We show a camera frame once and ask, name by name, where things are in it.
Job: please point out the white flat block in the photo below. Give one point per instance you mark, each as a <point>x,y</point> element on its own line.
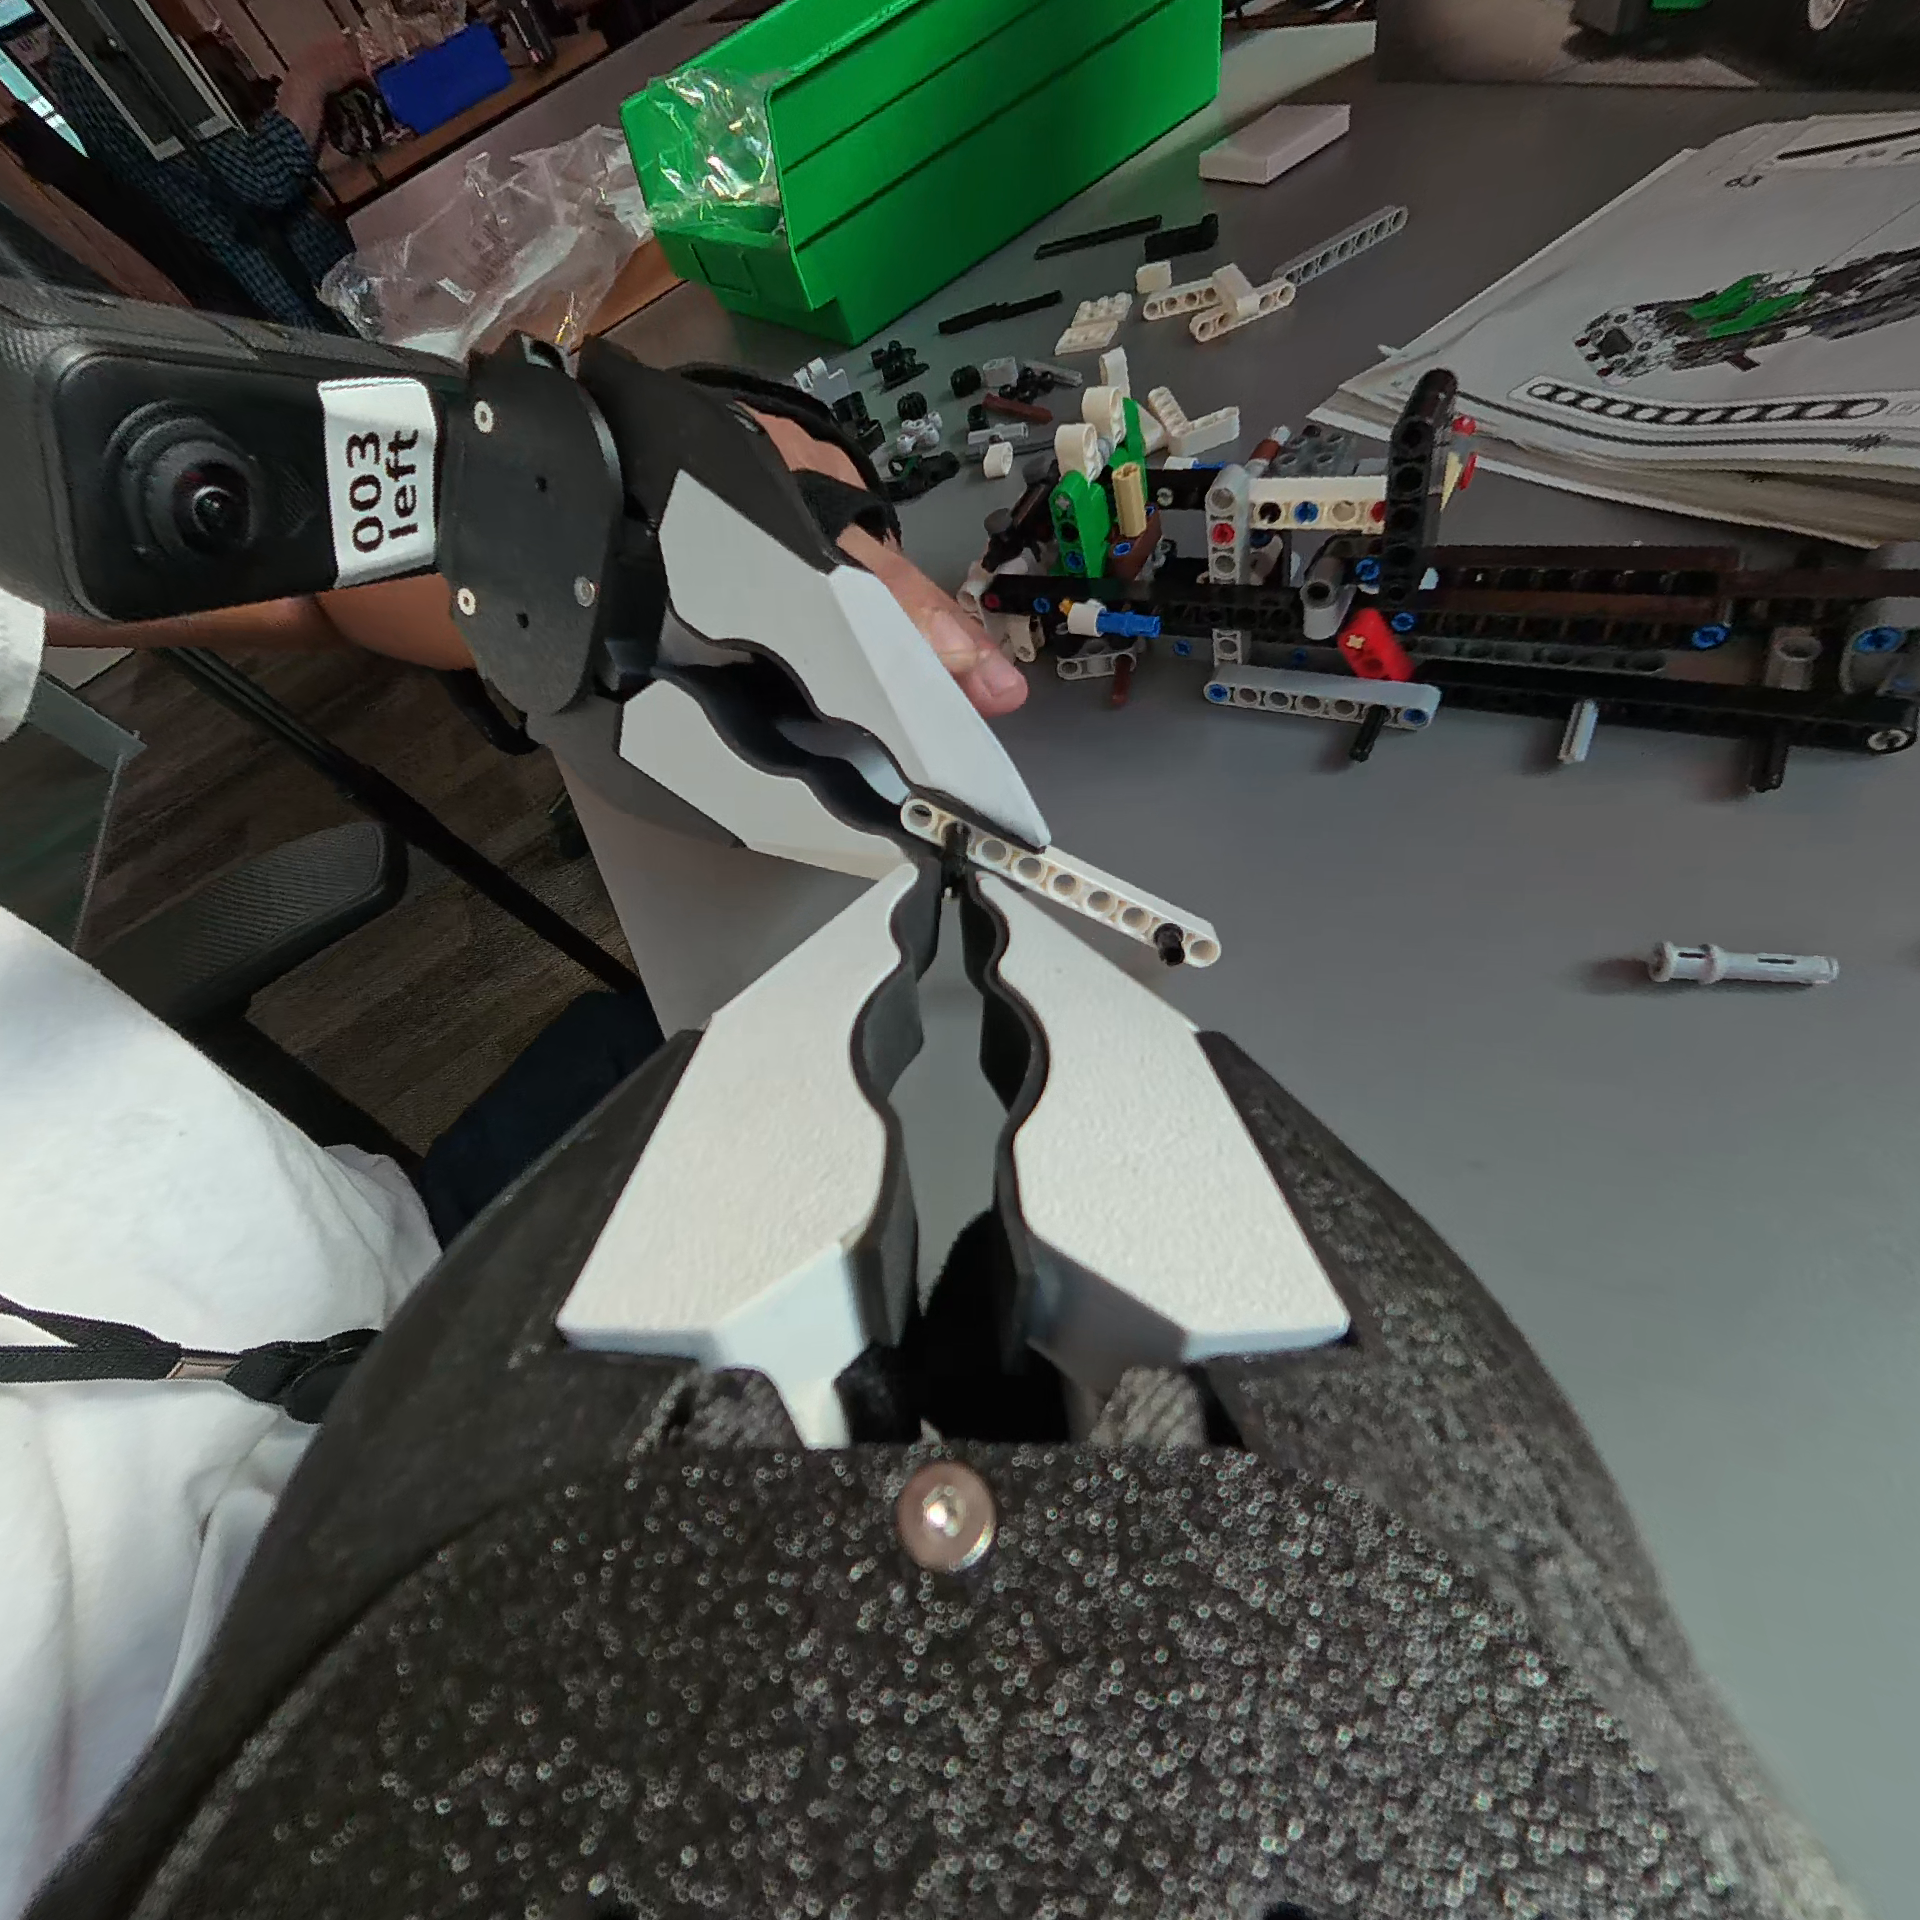
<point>1276,142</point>

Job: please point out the person's left forearm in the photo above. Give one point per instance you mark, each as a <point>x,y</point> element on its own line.
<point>225,638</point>

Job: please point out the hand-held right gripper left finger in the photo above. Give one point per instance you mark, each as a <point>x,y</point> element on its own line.
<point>733,1156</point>

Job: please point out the lego instruction booklet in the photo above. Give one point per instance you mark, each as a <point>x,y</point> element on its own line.
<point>1723,271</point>

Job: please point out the green plastic bin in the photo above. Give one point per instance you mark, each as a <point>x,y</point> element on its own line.
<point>960,150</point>

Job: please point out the black office chair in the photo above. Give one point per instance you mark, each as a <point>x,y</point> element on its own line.
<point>254,915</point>

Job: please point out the grey lego beam blue pins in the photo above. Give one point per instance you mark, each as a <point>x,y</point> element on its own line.
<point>1318,700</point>

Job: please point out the blue storage bin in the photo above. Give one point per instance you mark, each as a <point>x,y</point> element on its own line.
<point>442,76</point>

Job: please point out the person's white shirt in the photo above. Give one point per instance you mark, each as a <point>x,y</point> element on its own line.
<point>148,1202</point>

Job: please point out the lego truck chassis assembly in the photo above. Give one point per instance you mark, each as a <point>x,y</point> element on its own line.
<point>1576,616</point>

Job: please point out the dark blue patterned cloth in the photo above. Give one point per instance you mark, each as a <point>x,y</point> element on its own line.
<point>211,196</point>

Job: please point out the grey lego axle pin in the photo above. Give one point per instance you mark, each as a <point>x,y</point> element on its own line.
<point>1739,964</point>

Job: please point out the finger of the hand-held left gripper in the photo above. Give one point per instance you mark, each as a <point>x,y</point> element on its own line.
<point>720,765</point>
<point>868,676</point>

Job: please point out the clear plastic bag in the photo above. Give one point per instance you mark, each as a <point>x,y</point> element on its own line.
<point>481,240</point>
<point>720,150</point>

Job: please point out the pile of loose lego pieces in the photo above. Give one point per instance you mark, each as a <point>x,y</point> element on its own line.
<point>1229,294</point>

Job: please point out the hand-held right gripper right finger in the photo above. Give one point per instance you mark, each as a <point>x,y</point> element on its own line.
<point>1170,1171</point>

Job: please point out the person's left hand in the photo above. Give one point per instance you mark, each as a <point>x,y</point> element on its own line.
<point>968,646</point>

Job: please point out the white lego beam with holes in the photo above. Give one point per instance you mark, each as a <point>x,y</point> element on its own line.
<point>1080,902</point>

